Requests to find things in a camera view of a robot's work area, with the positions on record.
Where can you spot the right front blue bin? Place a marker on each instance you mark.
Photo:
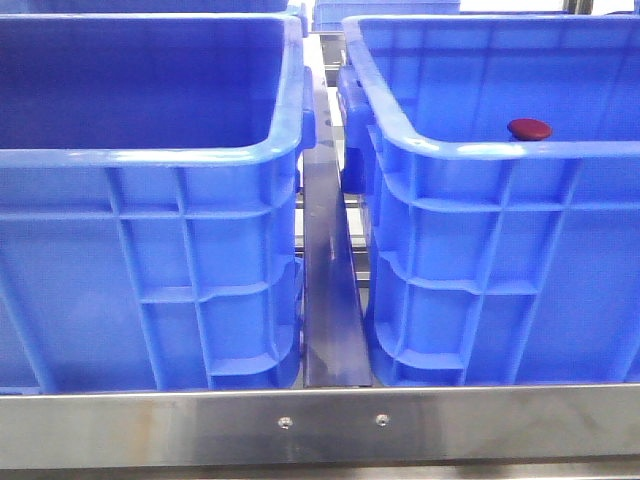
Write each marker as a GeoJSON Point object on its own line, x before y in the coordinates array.
{"type": "Point", "coordinates": [496, 261]}

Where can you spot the left front blue bin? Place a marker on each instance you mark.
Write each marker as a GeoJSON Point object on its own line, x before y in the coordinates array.
{"type": "Point", "coordinates": [148, 190]}

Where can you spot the steel divider bar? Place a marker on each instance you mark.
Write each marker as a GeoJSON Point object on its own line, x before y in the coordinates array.
{"type": "Point", "coordinates": [335, 349]}

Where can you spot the rear left blue bin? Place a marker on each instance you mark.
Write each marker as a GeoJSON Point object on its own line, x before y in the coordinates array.
{"type": "Point", "coordinates": [283, 7]}

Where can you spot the blue bin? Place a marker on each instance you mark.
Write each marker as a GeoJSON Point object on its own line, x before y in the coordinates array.
{"type": "Point", "coordinates": [148, 190]}
{"type": "Point", "coordinates": [496, 261]}
{"type": "Point", "coordinates": [283, 7]}
{"type": "Point", "coordinates": [328, 15]}

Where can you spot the steel front shelf rail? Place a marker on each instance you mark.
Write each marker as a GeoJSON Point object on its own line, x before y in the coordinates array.
{"type": "Point", "coordinates": [330, 425]}

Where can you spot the red mushroom push button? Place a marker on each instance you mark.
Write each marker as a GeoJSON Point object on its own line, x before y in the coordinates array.
{"type": "Point", "coordinates": [529, 129]}

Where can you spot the rear centre blue bin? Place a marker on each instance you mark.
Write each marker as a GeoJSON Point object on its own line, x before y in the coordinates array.
{"type": "Point", "coordinates": [328, 15]}

